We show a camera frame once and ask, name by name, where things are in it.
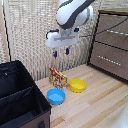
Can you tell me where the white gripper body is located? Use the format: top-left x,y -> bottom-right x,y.
45,28 -> 81,50

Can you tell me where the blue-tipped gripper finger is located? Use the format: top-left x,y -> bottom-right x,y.
64,46 -> 71,56
53,48 -> 59,59

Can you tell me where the granola snack bag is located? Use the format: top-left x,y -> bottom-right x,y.
48,65 -> 69,90

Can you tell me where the brown drawer with long handle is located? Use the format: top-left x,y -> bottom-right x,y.
94,13 -> 128,51
89,42 -> 128,81

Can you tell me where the dark wooden drawer cabinet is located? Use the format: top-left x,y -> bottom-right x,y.
86,9 -> 128,84

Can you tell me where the beige woven folding screen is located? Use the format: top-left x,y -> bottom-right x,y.
0,0 -> 128,82

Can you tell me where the yellow plastic bowl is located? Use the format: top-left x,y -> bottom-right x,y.
68,78 -> 88,94

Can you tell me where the blue plastic bowl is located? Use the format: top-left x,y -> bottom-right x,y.
46,87 -> 67,106

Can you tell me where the black fabric storage box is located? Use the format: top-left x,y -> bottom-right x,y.
0,59 -> 53,128

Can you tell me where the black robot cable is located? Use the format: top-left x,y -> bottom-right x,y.
78,17 -> 128,38

